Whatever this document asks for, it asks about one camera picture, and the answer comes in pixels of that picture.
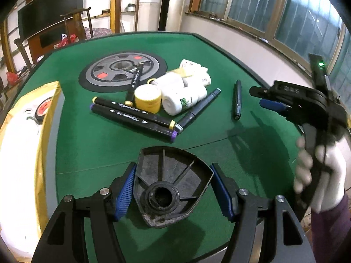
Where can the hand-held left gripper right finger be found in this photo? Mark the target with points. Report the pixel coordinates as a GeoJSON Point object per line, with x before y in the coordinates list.
{"type": "Point", "coordinates": [220, 190]}

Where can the short black pen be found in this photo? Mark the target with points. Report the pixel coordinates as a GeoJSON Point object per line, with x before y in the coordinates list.
{"type": "Point", "coordinates": [237, 98]}

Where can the person's right forearm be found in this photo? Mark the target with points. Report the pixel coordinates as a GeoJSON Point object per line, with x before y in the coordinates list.
{"type": "Point", "coordinates": [331, 232]}

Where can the person's right hand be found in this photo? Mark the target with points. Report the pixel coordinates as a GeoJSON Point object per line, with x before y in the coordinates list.
{"type": "Point", "coordinates": [333, 178]}

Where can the dark wooden chair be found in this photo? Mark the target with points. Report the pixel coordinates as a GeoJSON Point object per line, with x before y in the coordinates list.
{"type": "Point", "coordinates": [78, 24]}

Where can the yellow tape roll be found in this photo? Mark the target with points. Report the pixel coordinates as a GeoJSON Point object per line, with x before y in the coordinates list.
{"type": "Point", "coordinates": [147, 98]}

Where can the white tray yellow rim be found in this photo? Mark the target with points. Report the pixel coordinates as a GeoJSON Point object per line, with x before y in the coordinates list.
{"type": "Point", "coordinates": [19, 156]}

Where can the red plastic bag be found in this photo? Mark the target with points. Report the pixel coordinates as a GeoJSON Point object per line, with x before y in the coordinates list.
{"type": "Point", "coordinates": [65, 40]}

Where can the black television screen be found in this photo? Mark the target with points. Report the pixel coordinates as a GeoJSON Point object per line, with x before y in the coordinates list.
{"type": "Point", "coordinates": [49, 8]}

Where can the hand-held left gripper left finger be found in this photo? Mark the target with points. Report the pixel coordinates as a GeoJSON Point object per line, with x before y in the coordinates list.
{"type": "Point", "coordinates": [126, 190]}

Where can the black marker grey cap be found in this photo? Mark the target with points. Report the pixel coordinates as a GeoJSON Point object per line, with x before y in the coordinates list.
{"type": "Point", "coordinates": [201, 104]}

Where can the brown wooden cabinet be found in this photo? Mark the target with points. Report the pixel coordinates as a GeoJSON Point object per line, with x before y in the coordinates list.
{"type": "Point", "coordinates": [52, 43]}

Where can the black marker tan cap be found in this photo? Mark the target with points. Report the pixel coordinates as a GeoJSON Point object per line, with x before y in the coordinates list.
{"type": "Point", "coordinates": [135, 80]}

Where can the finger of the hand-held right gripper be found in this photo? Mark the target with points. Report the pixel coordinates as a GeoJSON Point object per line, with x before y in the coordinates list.
{"type": "Point", "coordinates": [271, 105]}
{"type": "Point", "coordinates": [260, 91]}

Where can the wooden framed window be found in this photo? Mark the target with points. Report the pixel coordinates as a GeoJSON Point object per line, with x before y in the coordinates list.
{"type": "Point", "coordinates": [235, 0]}
{"type": "Point", "coordinates": [304, 16]}

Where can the black marker purple cap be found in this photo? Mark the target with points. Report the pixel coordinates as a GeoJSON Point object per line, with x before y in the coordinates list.
{"type": "Point", "coordinates": [131, 117]}

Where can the black vertical pipe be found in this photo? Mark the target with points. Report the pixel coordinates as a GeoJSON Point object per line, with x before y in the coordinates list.
{"type": "Point", "coordinates": [169, 2]}

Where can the black marker yellow cap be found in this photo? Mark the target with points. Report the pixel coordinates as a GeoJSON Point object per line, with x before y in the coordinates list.
{"type": "Point", "coordinates": [129, 106]}

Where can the white bottle green label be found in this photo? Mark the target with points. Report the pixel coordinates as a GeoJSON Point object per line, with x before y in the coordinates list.
{"type": "Point", "coordinates": [178, 100]}

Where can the grey round wheel panel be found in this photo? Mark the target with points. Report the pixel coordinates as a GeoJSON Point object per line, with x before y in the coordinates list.
{"type": "Point", "coordinates": [109, 71]}

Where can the black fan-shaped plastic part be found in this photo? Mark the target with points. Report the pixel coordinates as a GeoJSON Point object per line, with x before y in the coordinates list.
{"type": "Point", "coordinates": [153, 167]}

